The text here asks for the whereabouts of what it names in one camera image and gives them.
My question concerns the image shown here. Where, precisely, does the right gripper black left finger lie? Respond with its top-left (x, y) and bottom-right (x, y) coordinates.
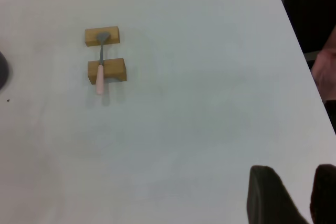
top-left (246, 165), bottom-right (311, 224)

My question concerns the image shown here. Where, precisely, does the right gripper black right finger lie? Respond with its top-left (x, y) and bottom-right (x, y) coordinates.
top-left (309, 164), bottom-right (336, 224)

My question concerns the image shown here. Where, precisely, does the pink handled metal spoon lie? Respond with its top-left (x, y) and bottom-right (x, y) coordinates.
top-left (95, 32), bottom-right (110, 96)

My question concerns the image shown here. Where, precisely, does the dark grey ceramic mug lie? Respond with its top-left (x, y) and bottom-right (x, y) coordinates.
top-left (0, 50), bottom-right (13, 92)

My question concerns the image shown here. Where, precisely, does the arched wooden block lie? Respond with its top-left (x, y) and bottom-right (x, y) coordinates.
top-left (87, 58), bottom-right (128, 86)

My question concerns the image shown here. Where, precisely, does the rectangular wooden block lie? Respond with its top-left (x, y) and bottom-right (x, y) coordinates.
top-left (85, 26), bottom-right (121, 47)

